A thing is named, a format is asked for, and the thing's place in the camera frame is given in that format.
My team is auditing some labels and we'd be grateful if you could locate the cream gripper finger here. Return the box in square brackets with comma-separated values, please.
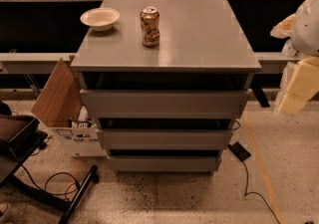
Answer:
[277, 57, 319, 115]

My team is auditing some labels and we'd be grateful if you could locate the black cable loop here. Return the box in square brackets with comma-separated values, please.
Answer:
[20, 164, 82, 202]

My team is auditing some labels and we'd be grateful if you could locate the white bowl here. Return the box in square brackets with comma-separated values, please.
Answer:
[80, 8, 120, 32]

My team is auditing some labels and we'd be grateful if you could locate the black power adapter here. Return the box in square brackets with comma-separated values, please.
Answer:
[228, 142, 251, 161]

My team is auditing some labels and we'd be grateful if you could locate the black adapter cable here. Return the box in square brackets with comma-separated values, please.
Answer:
[241, 159, 282, 224]

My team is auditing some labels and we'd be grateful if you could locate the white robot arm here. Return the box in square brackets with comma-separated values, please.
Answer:
[276, 0, 319, 115]

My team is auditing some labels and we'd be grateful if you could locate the open cardboard box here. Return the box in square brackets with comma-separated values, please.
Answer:
[31, 60, 107, 157]

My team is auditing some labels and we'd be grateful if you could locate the crushed gold soda can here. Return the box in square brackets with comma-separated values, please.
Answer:
[140, 7, 160, 47]

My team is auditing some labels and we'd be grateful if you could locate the grey drawer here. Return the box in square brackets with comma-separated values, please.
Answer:
[97, 129, 232, 150]
[108, 156, 221, 172]
[80, 90, 248, 118]

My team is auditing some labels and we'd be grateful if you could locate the grey bottom drawer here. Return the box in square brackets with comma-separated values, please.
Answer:
[108, 156, 221, 172]

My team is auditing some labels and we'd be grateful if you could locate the grey drawer cabinet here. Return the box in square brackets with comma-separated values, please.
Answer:
[70, 0, 262, 174]

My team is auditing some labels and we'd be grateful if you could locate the grey top drawer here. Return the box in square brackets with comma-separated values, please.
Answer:
[80, 90, 248, 118]

